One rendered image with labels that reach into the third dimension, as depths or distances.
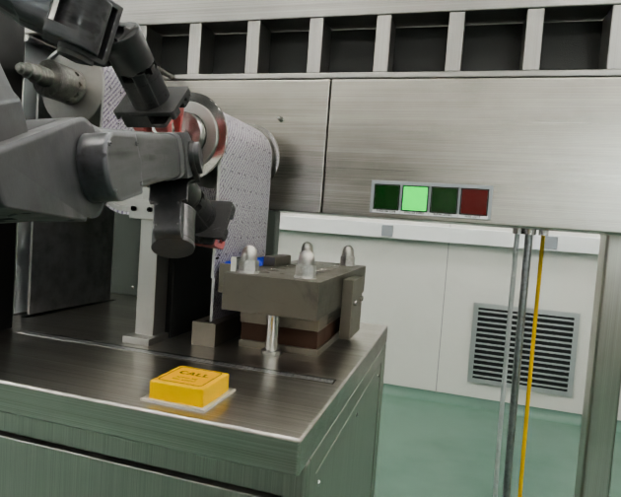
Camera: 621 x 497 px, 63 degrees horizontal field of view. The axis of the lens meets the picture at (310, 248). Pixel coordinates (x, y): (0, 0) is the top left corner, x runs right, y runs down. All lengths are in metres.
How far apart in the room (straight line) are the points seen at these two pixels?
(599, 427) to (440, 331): 2.22
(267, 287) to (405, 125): 0.51
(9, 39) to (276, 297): 0.60
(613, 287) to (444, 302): 2.23
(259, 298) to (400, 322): 2.74
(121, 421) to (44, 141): 0.42
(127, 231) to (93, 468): 0.77
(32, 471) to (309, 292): 0.43
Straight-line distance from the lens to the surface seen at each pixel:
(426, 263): 3.44
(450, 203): 1.10
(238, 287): 0.81
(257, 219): 1.03
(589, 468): 1.40
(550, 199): 1.12
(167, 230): 0.67
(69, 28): 0.71
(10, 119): 0.26
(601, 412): 1.36
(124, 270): 1.38
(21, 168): 0.25
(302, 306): 0.78
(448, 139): 1.12
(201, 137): 0.87
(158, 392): 0.63
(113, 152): 0.31
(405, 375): 3.58
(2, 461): 0.82
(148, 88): 0.78
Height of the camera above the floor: 1.12
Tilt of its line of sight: 3 degrees down
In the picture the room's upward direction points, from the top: 4 degrees clockwise
